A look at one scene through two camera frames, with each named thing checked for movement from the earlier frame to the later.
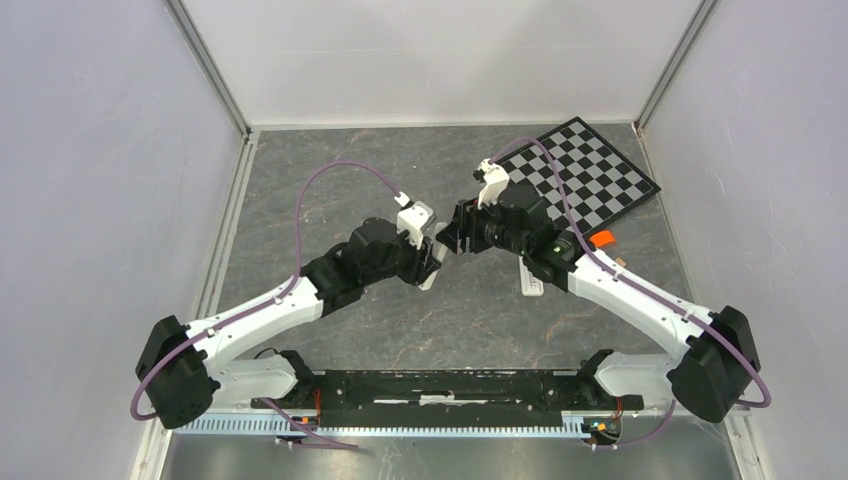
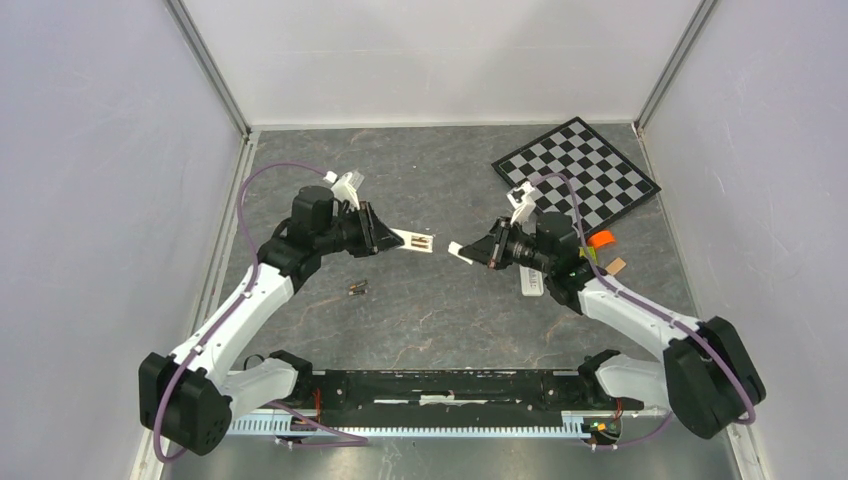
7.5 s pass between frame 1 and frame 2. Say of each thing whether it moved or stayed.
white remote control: stayed
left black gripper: moved
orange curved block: stayed
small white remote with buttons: moved
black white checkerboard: stayed
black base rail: stayed
